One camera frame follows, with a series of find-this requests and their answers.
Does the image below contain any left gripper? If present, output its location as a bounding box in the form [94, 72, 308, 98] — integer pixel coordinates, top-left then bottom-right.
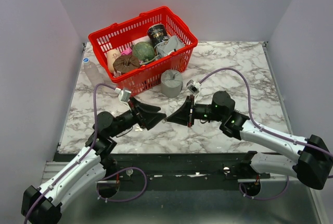
[109, 97, 167, 139]

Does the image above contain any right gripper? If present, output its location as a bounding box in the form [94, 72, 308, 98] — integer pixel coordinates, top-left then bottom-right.
[167, 95, 224, 128]

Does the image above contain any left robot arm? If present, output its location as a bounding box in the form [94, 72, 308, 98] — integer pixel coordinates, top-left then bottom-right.
[21, 97, 166, 223]

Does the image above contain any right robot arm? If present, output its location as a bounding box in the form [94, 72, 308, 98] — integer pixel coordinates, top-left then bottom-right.
[166, 91, 332, 190]

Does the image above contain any red plastic shopping basket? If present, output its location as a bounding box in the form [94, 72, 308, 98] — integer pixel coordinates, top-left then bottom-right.
[88, 6, 198, 95]

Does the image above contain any grey taped cylinder roll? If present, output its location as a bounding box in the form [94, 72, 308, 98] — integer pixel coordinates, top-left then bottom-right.
[161, 69, 183, 98]

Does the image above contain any brown fabric pouch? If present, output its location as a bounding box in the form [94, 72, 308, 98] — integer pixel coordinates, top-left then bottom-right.
[113, 54, 140, 74]

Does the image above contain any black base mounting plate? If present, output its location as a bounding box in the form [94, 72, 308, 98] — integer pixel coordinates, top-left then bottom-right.
[53, 152, 276, 192]

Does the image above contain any green round melon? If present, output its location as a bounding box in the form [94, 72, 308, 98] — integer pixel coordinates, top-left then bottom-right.
[132, 42, 155, 61]

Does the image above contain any pink small box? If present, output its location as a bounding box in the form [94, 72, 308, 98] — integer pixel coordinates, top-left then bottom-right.
[121, 48, 132, 55]

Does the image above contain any clear plastic water bottle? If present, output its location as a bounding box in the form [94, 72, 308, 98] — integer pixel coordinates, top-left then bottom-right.
[83, 58, 104, 87]

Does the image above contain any grey wrapped bundle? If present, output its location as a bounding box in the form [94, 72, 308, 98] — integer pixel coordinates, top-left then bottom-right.
[156, 35, 185, 58]

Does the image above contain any black printed can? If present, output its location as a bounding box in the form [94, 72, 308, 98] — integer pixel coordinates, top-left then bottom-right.
[147, 23, 170, 49]

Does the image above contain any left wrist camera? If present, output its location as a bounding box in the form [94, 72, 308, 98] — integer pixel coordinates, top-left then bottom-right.
[114, 87, 132, 103]

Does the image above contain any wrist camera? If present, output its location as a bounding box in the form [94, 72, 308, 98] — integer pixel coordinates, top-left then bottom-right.
[114, 87, 132, 103]
[186, 79, 202, 100]

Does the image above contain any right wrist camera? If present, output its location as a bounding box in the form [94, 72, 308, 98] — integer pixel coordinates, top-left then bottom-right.
[186, 79, 202, 100]

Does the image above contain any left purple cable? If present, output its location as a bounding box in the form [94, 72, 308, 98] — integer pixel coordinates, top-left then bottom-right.
[23, 83, 148, 224]

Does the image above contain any purple cable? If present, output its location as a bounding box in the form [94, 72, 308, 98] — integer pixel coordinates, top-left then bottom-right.
[23, 83, 148, 224]
[199, 67, 333, 201]

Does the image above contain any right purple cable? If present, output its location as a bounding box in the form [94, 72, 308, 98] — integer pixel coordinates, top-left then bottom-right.
[199, 67, 333, 201]

